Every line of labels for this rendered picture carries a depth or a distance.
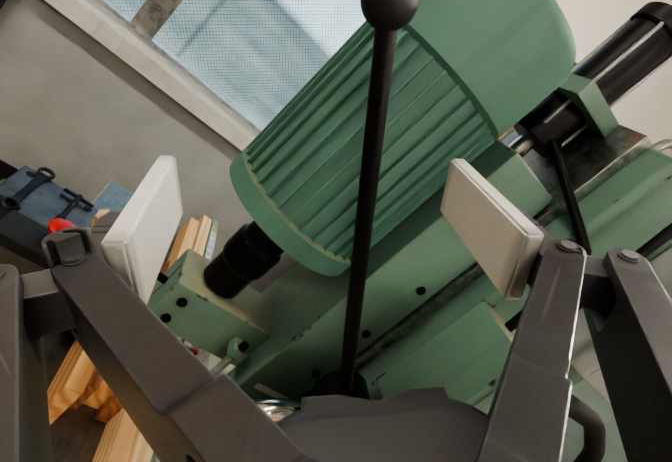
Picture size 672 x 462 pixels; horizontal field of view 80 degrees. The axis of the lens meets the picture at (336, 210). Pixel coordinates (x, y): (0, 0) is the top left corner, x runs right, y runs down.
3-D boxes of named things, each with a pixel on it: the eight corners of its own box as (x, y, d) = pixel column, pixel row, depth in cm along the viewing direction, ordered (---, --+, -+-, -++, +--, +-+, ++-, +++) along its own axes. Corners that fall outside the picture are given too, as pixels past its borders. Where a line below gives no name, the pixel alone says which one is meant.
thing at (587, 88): (496, 108, 48) (625, -5, 43) (529, 152, 51) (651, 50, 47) (534, 130, 41) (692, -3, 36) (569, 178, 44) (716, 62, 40)
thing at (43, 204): (8, 184, 50) (31, 153, 49) (92, 233, 55) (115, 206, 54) (-68, 242, 39) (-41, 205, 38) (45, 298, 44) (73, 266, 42)
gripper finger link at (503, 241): (527, 234, 14) (547, 234, 14) (450, 157, 20) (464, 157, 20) (504, 301, 15) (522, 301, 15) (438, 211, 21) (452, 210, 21)
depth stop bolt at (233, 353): (190, 375, 52) (239, 331, 49) (203, 381, 53) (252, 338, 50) (187, 390, 50) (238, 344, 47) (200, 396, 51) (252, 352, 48)
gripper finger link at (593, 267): (569, 282, 13) (652, 279, 13) (494, 206, 17) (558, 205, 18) (554, 317, 13) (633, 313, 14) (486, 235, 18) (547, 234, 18)
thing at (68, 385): (110, 275, 61) (134, 249, 59) (122, 281, 61) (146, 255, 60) (30, 419, 40) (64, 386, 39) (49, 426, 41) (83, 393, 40)
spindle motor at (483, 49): (233, 141, 50) (425, -66, 42) (331, 222, 58) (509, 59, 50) (216, 210, 35) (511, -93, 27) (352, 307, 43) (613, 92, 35)
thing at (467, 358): (376, 379, 45) (483, 299, 42) (423, 408, 49) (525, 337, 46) (396, 454, 38) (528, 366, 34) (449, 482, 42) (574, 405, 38)
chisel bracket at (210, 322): (148, 287, 53) (188, 245, 50) (234, 335, 59) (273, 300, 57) (131, 329, 46) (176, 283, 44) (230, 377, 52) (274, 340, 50)
